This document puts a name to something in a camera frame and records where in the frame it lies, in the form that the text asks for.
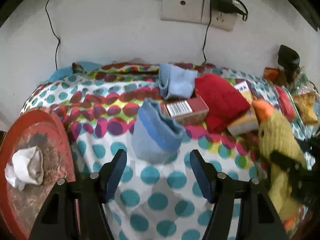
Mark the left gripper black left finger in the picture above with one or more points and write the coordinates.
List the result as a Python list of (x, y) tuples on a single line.
[(74, 210)]

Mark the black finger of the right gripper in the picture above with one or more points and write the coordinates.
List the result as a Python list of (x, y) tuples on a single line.
[(304, 183)]

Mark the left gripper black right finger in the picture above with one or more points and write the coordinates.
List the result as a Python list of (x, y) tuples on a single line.
[(258, 216)]

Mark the yellow knitted duck toy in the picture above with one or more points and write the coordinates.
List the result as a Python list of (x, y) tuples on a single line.
[(275, 134)]

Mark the white plastic bag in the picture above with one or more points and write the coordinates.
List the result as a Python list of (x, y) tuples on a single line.
[(26, 167)]

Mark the red cigarette box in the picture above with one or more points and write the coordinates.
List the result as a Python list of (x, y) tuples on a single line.
[(192, 111)]

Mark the red flat packet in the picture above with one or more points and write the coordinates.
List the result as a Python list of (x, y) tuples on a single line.
[(286, 104)]

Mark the snack bags pile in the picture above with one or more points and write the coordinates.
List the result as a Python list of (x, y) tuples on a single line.
[(304, 94)]

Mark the yellow medicine box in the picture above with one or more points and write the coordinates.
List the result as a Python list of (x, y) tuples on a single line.
[(247, 122)]

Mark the red rusty round tray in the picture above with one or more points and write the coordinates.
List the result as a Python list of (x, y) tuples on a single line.
[(39, 127)]

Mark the red folded cloth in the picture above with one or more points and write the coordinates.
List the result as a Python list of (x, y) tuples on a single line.
[(226, 104)]

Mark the colourful polka dot bedsheet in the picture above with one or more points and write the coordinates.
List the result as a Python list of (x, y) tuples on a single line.
[(98, 110)]

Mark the black clip object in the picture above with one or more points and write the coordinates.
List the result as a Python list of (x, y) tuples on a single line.
[(288, 58)]

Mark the blue cloth under sheet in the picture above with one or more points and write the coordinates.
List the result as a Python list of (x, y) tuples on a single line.
[(68, 71)]

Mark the light blue folded sock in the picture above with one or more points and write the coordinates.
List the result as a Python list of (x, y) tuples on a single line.
[(175, 82)]

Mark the white wall socket plate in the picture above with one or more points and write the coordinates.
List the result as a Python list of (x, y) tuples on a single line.
[(196, 11)]

